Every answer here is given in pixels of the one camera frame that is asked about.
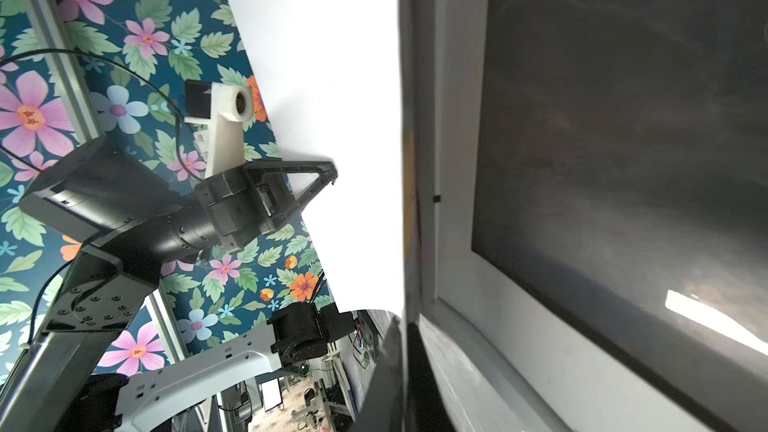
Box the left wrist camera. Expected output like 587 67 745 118
184 80 254 178

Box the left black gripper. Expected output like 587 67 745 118
194 160 338 249

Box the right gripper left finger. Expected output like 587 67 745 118
351 317 404 432

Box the clear acrylic sheet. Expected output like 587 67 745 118
472 0 767 431

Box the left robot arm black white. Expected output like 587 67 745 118
1 138 355 431

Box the white picture frame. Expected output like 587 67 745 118
400 0 566 431

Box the white photo mat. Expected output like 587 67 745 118
420 0 721 431

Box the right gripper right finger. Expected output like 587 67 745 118
405 323 455 432

